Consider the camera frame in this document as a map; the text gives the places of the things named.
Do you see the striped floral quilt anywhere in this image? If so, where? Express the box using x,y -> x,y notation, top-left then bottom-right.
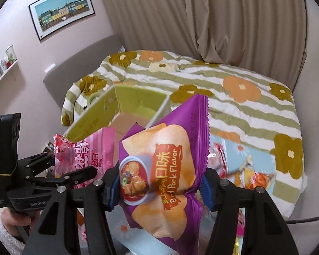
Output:
61,50 -> 308,218

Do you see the wall shelf with jars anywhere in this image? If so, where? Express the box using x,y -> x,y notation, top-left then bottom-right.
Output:
0,45 -> 18,83

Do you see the grey headboard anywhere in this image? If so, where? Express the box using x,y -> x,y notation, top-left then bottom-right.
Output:
43,35 -> 122,108

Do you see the person's left hand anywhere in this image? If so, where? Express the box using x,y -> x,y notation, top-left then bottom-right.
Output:
0,208 -> 41,237

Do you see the purple braised pork chips bag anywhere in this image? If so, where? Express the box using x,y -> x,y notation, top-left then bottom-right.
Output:
119,94 -> 210,254

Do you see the framed houses picture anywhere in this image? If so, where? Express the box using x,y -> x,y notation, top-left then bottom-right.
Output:
28,0 -> 95,40

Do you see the red white snack packet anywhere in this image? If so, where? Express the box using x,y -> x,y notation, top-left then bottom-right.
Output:
207,143 -> 228,178

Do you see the pink snack bag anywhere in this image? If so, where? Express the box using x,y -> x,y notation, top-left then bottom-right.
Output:
54,127 -> 116,179

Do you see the green cardboard box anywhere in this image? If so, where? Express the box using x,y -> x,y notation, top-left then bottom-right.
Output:
63,85 -> 172,143

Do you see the beige curtain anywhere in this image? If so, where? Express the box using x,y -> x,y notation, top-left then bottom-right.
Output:
103,0 -> 307,89

